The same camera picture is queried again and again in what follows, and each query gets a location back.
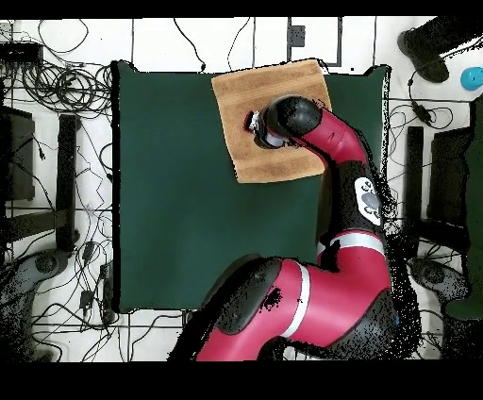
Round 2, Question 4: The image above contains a tan terry towel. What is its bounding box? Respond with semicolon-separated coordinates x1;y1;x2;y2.
210;58;333;185

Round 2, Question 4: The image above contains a black flat panel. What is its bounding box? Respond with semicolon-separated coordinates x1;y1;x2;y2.
427;127;471;227
0;105;36;203

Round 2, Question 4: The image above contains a small grey box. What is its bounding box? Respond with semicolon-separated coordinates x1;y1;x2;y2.
289;25;306;48

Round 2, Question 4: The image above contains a dark green table cloth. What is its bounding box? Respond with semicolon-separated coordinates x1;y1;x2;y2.
111;59;391;314

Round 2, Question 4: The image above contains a black T-shaped stand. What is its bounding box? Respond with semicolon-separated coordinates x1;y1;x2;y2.
3;113;81;253
401;125;469;259

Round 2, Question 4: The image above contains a person's foot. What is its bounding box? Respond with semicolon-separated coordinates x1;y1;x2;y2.
396;16;483;84

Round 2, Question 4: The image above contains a blue round object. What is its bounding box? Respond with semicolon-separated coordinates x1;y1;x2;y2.
459;66;483;92

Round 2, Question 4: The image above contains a dark green fabric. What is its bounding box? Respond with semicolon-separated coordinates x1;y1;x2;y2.
444;90;483;322

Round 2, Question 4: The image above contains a black electronics box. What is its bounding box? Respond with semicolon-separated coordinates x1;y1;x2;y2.
0;42;44;63

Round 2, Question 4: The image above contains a dark tripod base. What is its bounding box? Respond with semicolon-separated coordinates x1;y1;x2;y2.
0;250;71;303
408;258;471;303

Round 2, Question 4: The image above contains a black cable with plug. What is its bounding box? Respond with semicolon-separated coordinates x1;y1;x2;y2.
173;17;207;73

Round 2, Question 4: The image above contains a grey rectangular frame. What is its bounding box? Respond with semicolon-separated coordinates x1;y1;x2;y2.
286;16;343;68

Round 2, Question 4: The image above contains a black cable with adapter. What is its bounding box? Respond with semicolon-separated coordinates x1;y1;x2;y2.
408;37;483;127

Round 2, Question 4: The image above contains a black cable coil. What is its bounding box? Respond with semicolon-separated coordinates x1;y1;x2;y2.
20;61;114;114

